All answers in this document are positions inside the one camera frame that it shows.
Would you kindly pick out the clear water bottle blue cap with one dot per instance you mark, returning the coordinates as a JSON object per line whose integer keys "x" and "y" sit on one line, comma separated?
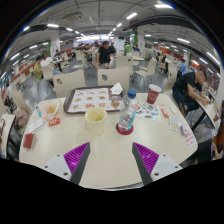
{"x": 128, "y": 113}

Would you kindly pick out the group of ceiling lights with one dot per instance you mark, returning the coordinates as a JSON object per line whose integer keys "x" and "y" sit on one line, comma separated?
{"x": 131, "y": 15}

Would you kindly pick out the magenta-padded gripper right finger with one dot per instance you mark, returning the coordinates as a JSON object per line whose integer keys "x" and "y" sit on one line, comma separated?
{"x": 148, "y": 156}

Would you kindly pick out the cream paper cup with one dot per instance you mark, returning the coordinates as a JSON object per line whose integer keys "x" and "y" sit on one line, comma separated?
{"x": 96, "y": 123}

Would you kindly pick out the red wallet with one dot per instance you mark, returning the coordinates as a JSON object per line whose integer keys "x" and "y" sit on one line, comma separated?
{"x": 28, "y": 141}

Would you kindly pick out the flat round red coaster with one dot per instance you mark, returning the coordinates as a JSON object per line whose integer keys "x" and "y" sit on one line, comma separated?
{"x": 124, "y": 132}

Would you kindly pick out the clear bag of fries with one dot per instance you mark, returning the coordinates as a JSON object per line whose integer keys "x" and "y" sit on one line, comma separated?
{"x": 51, "y": 109}

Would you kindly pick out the group of beige chairs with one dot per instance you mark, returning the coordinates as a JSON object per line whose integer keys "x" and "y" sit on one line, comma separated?
{"x": 150, "y": 68}

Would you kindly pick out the dark brown food tray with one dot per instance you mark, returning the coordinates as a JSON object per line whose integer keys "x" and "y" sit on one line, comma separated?
{"x": 66, "y": 106}

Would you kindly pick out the small red sauce packet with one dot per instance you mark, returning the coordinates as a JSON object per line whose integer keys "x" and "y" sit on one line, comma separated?
{"x": 54, "y": 122}

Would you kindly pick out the printed paper tray liner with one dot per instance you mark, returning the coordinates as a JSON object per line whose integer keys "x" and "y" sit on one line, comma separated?
{"x": 88, "y": 100}

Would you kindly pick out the colourful printed flyer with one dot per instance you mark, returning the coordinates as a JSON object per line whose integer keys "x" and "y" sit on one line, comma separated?
{"x": 148, "y": 111}

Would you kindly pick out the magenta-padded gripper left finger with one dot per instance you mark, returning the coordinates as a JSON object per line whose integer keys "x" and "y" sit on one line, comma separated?
{"x": 75, "y": 156}

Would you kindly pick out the clear plastic packet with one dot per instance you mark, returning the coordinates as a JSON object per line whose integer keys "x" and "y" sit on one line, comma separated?
{"x": 175, "y": 125}

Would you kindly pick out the red snack packet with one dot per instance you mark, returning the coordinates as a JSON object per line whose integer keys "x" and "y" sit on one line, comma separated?
{"x": 164, "y": 113}

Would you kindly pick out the red paper cup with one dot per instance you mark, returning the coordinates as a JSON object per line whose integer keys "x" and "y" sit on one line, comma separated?
{"x": 153, "y": 95}

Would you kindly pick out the pink backpack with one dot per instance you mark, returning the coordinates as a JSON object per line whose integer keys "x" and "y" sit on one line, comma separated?
{"x": 20, "y": 119}

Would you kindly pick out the crumpled white napkin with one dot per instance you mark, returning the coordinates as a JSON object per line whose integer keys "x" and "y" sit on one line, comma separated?
{"x": 116, "y": 89}

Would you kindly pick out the small clear sanitiser bottle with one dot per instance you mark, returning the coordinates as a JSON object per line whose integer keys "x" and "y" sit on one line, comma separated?
{"x": 38, "y": 111}

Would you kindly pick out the white paper receipt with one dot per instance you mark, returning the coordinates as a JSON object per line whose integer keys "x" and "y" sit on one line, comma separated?
{"x": 36, "y": 126}

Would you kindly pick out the person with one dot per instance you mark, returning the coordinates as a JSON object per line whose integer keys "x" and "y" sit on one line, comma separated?
{"x": 185, "y": 86}
{"x": 128, "y": 49}
{"x": 47, "y": 61}
{"x": 106, "y": 54}
{"x": 182, "y": 67}
{"x": 37, "y": 69}

